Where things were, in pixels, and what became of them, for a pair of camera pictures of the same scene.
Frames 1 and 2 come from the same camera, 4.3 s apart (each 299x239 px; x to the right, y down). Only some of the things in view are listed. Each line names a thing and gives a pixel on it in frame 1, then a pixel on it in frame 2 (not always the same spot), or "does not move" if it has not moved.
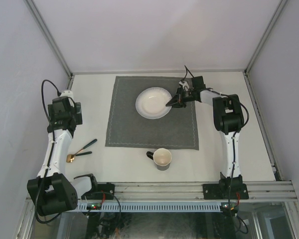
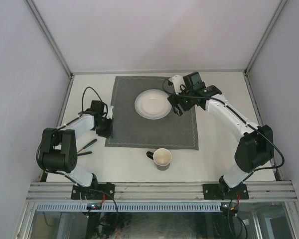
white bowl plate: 151,103 does not move
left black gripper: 75,111 to 108,132
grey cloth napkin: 126,127 does not move
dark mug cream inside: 162,158 does not move
